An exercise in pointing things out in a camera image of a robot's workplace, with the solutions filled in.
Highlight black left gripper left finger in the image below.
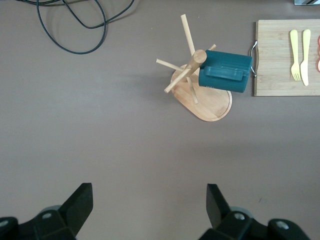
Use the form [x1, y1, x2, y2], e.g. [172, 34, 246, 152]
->
[0, 183, 94, 240]

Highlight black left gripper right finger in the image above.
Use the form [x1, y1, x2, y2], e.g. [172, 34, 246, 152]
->
[197, 184, 311, 240]

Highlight dark teal cup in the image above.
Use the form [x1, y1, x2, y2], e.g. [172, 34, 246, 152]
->
[198, 49, 253, 94]

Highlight wooden mug tree stand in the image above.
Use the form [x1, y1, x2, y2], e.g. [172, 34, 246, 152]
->
[156, 14, 233, 123]

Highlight bamboo cutting board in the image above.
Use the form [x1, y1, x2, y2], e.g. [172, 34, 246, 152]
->
[248, 19, 320, 97]

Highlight yellow plastic fork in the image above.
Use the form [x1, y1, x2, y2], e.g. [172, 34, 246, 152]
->
[289, 29, 302, 82]

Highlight yellow plastic knife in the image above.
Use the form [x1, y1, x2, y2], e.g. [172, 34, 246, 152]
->
[299, 29, 312, 87]

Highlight black cable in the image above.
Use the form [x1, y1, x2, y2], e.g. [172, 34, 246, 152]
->
[61, 0, 136, 29]
[36, 0, 107, 55]

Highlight metal table edge bracket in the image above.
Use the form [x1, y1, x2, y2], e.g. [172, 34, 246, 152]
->
[293, 0, 320, 6]

